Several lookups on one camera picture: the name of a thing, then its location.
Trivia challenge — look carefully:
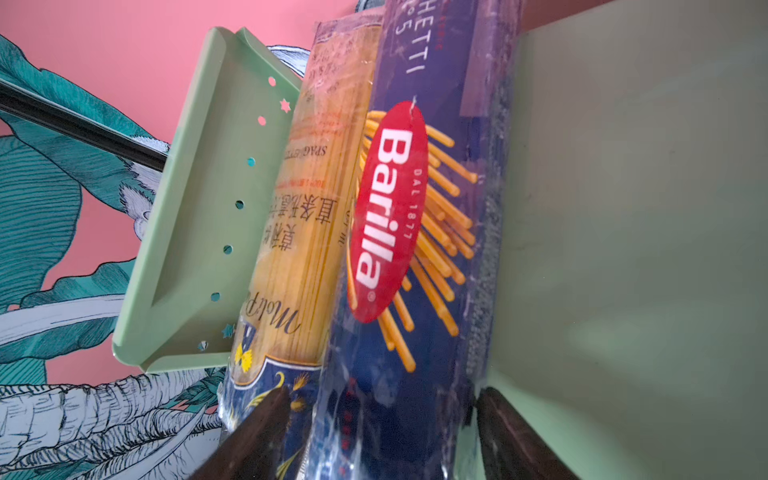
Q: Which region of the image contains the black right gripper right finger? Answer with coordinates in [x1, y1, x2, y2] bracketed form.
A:
[476, 387, 578, 480]

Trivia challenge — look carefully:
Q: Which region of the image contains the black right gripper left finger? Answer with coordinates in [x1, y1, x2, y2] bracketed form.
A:
[190, 386, 290, 480]

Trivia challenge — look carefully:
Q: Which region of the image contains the black corner frame post right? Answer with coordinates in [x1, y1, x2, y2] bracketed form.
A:
[1, 80, 168, 172]

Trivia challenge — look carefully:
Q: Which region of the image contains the blue gold spaghetti bag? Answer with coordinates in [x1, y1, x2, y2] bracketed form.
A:
[218, 7, 384, 479]

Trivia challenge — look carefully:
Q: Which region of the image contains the blue Barilla spaghetti pack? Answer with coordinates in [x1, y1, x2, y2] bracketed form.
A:
[303, 1, 523, 479]

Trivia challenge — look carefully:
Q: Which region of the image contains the green metal shelf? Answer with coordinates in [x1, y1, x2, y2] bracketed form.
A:
[113, 1, 767, 479]

